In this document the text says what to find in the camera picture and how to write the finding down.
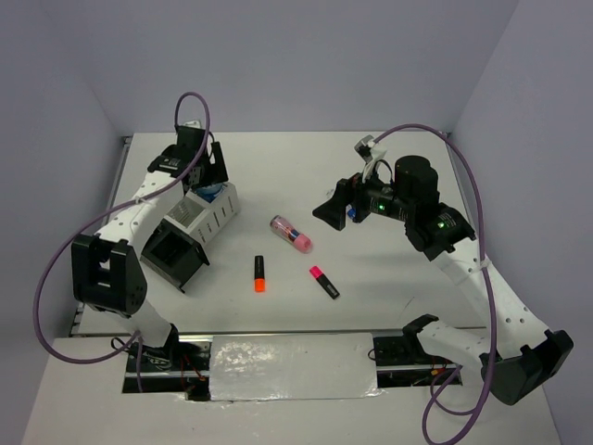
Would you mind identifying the pink capped marker bottle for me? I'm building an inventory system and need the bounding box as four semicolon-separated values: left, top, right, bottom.
270;215;312;253

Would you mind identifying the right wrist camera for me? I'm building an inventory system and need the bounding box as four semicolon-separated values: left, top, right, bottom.
354;134;386;183

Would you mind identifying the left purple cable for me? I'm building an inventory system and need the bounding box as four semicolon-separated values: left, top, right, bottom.
34;92;212;393

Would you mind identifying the black mesh organizer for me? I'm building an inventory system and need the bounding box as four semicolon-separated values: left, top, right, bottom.
141;220;210;293

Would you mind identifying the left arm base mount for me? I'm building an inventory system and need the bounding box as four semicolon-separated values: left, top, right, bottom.
121;341;212;401

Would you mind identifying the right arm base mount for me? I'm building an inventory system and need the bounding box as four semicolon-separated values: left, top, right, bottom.
367;315;456;388

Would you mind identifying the pink highlighter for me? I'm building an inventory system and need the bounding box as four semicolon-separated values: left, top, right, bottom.
309;266;340;299

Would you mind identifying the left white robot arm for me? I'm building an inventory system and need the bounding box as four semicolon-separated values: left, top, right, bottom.
71;122;239;370

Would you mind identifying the silver foil cover plate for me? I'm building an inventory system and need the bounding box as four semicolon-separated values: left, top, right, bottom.
209;333;381;401

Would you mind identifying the white mesh organizer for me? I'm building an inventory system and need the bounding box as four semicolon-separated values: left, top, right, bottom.
163;183;240;248

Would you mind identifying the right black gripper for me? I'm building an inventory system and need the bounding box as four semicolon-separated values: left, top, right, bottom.
312;159;412;230

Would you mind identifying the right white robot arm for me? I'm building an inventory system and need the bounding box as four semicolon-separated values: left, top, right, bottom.
312;156;574;405

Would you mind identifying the orange highlighter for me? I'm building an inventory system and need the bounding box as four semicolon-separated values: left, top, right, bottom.
254;255;266;293

